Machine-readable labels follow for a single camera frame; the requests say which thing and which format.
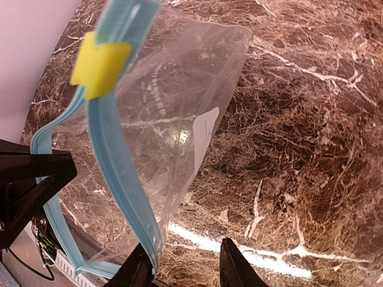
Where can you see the clear zip top bag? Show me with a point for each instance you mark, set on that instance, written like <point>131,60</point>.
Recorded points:
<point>152,87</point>

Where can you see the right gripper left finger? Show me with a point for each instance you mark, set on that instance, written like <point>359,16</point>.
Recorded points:
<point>136,271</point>

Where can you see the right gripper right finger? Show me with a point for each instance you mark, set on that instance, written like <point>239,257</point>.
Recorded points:
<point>235,270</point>

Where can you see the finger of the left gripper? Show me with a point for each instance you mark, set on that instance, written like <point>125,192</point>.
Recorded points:
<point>27,183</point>

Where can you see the white slotted cable duct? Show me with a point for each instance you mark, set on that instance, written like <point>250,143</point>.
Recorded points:
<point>65,267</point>

